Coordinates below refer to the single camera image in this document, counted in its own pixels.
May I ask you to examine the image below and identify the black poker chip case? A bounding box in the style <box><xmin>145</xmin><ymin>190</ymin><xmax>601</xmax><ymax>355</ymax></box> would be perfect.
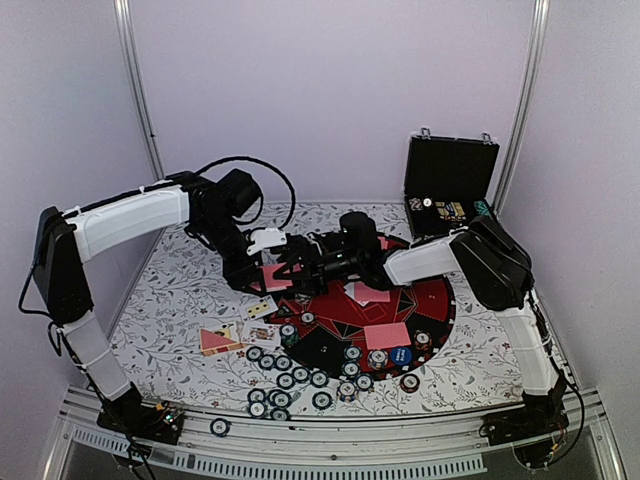
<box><xmin>404</xmin><ymin>127</ymin><xmax>500</xmax><ymax>240</ymax></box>

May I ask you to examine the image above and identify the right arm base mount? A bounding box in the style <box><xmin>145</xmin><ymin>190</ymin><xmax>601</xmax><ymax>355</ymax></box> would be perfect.
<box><xmin>478</xmin><ymin>404</ymin><xmax>569</xmax><ymax>470</ymax></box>

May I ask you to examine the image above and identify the red backed card deck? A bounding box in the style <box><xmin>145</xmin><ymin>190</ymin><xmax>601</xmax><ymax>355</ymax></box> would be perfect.
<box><xmin>258</xmin><ymin>264</ymin><xmax>296</xmax><ymax>294</ymax></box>

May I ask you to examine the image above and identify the green chip cluster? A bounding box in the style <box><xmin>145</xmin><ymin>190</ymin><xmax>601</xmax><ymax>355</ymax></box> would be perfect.
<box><xmin>269</xmin><ymin>407</ymin><xmax>291</xmax><ymax>421</ymax></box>
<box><xmin>269</xmin><ymin>390</ymin><xmax>291</xmax><ymax>409</ymax></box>

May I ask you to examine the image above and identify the green chip table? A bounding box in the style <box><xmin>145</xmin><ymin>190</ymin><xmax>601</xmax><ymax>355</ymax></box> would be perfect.
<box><xmin>274</xmin><ymin>355</ymin><xmax>293</xmax><ymax>371</ymax></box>
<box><xmin>258</xmin><ymin>354</ymin><xmax>276</xmax><ymax>370</ymax></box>

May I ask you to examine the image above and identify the face down cards seat ten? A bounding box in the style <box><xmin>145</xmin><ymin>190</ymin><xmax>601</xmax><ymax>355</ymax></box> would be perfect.
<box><xmin>378</xmin><ymin>236</ymin><xmax>394</xmax><ymax>252</ymax></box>

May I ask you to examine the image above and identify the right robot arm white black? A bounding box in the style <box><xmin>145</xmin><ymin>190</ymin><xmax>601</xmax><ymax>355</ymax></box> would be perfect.
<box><xmin>274</xmin><ymin>211</ymin><xmax>572</xmax><ymax>436</ymax></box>

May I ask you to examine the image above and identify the blue chip stack seat four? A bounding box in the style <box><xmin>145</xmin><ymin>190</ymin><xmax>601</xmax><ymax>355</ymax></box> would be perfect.
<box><xmin>367</xmin><ymin>350</ymin><xmax>389</xmax><ymax>371</ymax></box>

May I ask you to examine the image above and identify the aluminium frame post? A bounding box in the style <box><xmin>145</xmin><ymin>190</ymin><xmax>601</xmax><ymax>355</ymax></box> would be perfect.
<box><xmin>493</xmin><ymin>0</ymin><xmax>551</xmax><ymax>216</ymax></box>
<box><xmin>113</xmin><ymin>0</ymin><xmax>166</xmax><ymax>181</ymax></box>

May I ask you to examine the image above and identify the green chip mat seat four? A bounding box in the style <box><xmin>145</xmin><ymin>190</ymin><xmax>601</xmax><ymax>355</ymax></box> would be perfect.
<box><xmin>343</xmin><ymin>345</ymin><xmax>362</xmax><ymax>361</ymax></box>

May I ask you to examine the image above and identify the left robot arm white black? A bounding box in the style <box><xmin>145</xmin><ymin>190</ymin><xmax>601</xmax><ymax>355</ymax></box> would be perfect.
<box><xmin>18</xmin><ymin>156</ymin><xmax>287</xmax><ymax>434</ymax></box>

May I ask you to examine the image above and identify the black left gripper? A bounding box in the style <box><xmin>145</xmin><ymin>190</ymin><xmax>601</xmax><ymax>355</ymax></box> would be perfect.
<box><xmin>195</xmin><ymin>212</ymin><xmax>268</xmax><ymax>296</ymax></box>

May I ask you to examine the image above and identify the right aluminium frame post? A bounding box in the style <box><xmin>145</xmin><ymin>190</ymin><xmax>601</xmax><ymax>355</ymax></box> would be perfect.
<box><xmin>493</xmin><ymin>0</ymin><xmax>551</xmax><ymax>216</ymax></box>

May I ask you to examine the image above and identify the brown chip stack seat three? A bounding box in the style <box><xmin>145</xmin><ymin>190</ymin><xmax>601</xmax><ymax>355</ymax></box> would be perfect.
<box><xmin>413</xmin><ymin>330</ymin><xmax>432</xmax><ymax>352</ymax></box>

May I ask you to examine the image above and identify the king of diamonds card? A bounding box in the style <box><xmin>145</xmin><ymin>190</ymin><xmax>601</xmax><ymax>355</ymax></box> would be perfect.
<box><xmin>241</xmin><ymin>322</ymin><xmax>281</xmax><ymax>349</ymax></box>

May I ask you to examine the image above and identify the eight of hearts card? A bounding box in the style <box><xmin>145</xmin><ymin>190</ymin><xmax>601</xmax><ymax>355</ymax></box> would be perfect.
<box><xmin>343</xmin><ymin>282</ymin><xmax>367</xmax><ymax>306</ymax></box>

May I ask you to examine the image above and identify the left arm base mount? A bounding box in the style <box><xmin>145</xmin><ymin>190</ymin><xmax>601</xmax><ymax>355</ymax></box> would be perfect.
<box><xmin>97</xmin><ymin>396</ymin><xmax>184</xmax><ymax>445</ymax></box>

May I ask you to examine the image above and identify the three of spades card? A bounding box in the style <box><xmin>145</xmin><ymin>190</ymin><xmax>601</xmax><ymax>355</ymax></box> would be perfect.
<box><xmin>240</xmin><ymin>296</ymin><xmax>278</xmax><ymax>320</ymax></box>

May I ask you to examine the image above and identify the left aluminium frame post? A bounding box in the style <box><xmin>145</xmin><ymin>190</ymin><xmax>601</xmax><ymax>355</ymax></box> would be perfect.
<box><xmin>113</xmin><ymin>0</ymin><xmax>166</xmax><ymax>181</ymax></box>

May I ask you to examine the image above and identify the face down card mat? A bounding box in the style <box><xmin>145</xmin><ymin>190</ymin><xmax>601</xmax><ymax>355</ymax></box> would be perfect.
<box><xmin>354</xmin><ymin>283</ymin><xmax>390</xmax><ymax>304</ymax></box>

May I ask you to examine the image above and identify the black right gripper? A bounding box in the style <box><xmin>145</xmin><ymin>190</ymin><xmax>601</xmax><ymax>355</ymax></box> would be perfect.
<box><xmin>276</xmin><ymin>243</ymin><xmax>364</xmax><ymax>296</ymax></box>

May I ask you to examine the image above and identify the face down card seat four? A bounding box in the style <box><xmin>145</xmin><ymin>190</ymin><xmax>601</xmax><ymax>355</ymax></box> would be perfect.
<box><xmin>363</xmin><ymin>322</ymin><xmax>411</xmax><ymax>350</ymax></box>

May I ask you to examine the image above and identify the green chip mat edge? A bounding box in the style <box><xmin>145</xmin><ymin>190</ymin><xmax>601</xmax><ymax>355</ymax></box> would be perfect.
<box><xmin>291</xmin><ymin>366</ymin><xmax>310</xmax><ymax>383</ymax></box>
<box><xmin>342</xmin><ymin>361</ymin><xmax>361</xmax><ymax>378</ymax></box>

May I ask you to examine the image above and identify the red playing card deck box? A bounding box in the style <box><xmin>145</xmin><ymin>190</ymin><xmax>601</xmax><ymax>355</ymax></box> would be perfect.
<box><xmin>199</xmin><ymin>323</ymin><xmax>244</xmax><ymax>356</ymax></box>

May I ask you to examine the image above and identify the round red black poker mat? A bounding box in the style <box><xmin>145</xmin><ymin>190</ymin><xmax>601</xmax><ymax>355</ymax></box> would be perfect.
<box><xmin>259</xmin><ymin>229</ymin><xmax>457</xmax><ymax>383</ymax></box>

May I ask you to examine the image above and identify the green chip front cluster top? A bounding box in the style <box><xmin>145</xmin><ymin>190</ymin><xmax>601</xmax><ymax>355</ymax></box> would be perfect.
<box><xmin>269</xmin><ymin>390</ymin><xmax>291</xmax><ymax>409</ymax></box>

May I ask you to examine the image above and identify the green chip stack seat six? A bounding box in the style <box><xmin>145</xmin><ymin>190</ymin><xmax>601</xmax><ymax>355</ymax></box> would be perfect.
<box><xmin>280</xmin><ymin>324</ymin><xmax>299</xmax><ymax>348</ymax></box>

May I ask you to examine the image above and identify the brown 100 poker chip stack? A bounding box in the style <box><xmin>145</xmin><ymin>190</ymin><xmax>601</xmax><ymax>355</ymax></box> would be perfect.
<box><xmin>399</xmin><ymin>373</ymin><xmax>420</xmax><ymax>393</ymax></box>

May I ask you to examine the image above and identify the blue small blind button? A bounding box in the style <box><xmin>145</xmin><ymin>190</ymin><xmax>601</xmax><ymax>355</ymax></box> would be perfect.
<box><xmin>389</xmin><ymin>347</ymin><xmax>413</xmax><ymax>367</ymax></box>

